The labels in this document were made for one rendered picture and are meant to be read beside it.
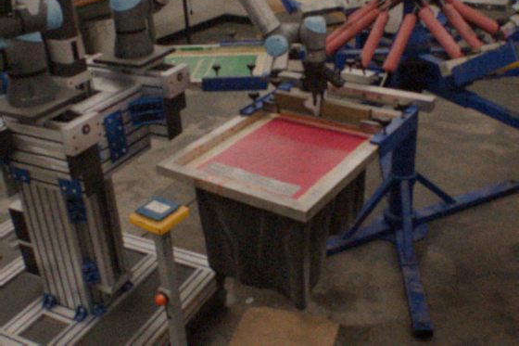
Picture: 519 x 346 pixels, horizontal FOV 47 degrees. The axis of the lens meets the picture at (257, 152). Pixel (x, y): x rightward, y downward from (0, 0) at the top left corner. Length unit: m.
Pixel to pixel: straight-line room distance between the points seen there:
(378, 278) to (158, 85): 1.50
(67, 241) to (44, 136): 0.66
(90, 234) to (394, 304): 1.41
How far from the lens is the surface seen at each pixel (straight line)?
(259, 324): 2.77
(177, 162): 2.03
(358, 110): 2.17
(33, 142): 1.96
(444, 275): 3.12
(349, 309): 2.86
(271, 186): 1.87
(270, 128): 2.28
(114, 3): 2.23
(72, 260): 2.49
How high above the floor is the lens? 1.89
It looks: 26 degrees down
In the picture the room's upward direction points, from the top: 4 degrees counter-clockwise
